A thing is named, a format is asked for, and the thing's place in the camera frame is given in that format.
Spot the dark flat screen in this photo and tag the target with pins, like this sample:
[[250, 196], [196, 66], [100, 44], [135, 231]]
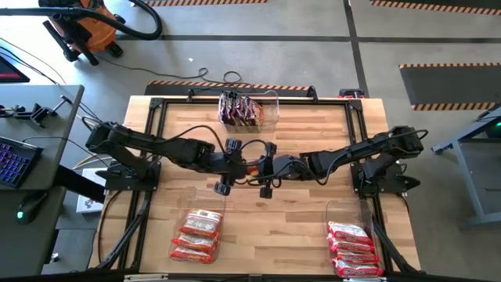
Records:
[[11, 72]]

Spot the black computer mouse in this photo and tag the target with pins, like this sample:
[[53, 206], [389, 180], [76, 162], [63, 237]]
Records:
[[29, 205]]

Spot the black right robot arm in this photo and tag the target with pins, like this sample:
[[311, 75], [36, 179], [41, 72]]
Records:
[[364, 150]]

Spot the black hazard-striped floor mat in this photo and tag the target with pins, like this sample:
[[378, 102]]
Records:
[[176, 89], [430, 4], [450, 84], [195, 2]]

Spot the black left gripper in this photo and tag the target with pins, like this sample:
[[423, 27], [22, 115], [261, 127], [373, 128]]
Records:
[[229, 164]]

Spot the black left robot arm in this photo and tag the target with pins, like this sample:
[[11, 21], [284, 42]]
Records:
[[129, 143]]

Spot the white box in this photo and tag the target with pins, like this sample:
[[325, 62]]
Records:
[[88, 203]]

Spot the grey desk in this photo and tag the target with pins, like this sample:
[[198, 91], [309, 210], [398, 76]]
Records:
[[35, 219]]

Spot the black desk clamp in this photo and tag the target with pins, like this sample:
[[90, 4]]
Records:
[[37, 113]]

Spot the grey metal cart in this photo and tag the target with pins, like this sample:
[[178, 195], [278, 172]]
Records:
[[467, 172]]

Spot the orange shop vacuum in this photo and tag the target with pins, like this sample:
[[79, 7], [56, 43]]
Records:
[[96, 31]]

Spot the black aluminium table frame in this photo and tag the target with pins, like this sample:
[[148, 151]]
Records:
[[155, 102]]

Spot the black backlit keyboard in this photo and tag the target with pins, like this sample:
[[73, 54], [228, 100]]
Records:
[[15, 160]]

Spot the red Maruchan beef noodle pack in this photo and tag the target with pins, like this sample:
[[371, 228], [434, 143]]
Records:
[[358, 269], [351, 246], [349, 232], [194, 243], [191, 255], [359, 258], [201, 222]]

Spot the red black device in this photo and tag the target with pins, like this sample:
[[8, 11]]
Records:
[[351, 93]]

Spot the clear plastic bin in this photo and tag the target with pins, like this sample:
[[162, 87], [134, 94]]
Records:
[[270, 113], [348, 211], [203, 199]]

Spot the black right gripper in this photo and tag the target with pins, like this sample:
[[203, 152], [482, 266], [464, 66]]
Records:
[[283, 166]]

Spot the black flat strip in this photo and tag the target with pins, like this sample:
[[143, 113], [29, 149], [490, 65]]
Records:
[[80, 184]]

